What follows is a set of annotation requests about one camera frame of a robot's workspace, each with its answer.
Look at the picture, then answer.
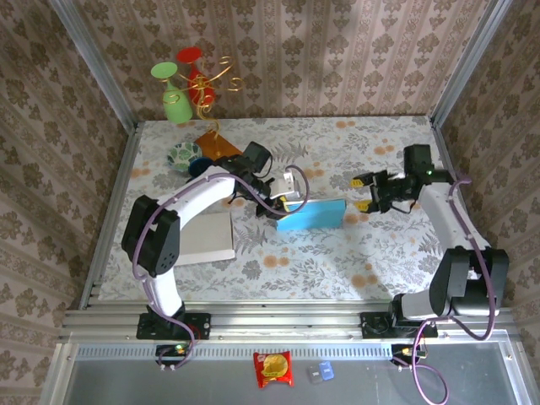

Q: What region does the blue paper box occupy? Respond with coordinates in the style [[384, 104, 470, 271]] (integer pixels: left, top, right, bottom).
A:
[[276, 197, 348, 232]]

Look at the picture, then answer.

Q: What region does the white paper box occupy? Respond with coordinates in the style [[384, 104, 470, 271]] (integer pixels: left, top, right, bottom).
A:
[[176, 210, 236, 267]]

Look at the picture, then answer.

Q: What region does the brown wooden board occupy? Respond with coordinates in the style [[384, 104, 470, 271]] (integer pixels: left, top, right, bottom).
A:
[[193, 131, 245, 160]]

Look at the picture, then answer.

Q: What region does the dark blue mug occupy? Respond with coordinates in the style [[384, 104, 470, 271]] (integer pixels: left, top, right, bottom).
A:
[[187, 156, 215, 179]]

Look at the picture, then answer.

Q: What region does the leaf pattern bowl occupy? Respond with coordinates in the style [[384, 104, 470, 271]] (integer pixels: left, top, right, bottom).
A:
[[166, 142, 203, 173]]

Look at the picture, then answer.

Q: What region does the green wine glass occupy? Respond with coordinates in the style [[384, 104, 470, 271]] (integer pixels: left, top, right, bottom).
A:
[[150, 62, 194, 125]]

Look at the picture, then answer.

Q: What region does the red wine glass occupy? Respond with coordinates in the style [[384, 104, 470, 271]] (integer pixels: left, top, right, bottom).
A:
[[175, 46, 217, 105]]

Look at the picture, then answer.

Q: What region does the small black controller board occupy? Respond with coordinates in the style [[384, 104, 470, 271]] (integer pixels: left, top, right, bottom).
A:
[[154, 343, 192, 373], [390, 343, 428, 373]]

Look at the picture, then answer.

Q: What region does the red snack packet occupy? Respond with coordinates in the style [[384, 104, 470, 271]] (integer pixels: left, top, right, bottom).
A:
[[252, 350, 294, 390]]

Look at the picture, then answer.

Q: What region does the grey metal sheet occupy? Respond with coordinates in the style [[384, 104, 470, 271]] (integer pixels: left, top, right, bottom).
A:
[[40, 342, 540, 405]]

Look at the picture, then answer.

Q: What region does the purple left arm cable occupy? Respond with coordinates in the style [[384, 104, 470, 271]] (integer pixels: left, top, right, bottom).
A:
[[132, 165, 309, 372]]

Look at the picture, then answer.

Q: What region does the aluminium table side rail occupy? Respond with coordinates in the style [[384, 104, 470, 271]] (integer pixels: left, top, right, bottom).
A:
[[79, 121, 143, 311], [429, 117, 499, 309]]

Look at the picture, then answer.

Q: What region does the gold wire glass rack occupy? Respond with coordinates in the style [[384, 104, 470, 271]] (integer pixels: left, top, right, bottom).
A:
[[163, 56, 245, 158]]

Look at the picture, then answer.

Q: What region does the aluminium mounting rail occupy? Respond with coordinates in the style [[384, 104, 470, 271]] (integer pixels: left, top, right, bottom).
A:
[[58, 301, 518, 343]]

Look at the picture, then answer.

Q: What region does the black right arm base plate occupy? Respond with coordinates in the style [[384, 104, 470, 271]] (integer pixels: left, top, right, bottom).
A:
[[360, 310, 440, 339]]

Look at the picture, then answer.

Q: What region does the slotted grey cable duct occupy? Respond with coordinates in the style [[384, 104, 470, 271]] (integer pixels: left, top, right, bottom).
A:
[[75, 342, 396, 359]]

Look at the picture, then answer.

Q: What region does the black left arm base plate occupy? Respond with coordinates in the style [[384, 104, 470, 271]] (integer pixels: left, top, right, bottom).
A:
[[135, 311, 212, 341]]

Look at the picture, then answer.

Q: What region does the aluminium frame post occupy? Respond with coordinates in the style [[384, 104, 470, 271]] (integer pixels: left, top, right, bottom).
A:
[[46, 0, 138, 132], [429, 0, 514, 127]]

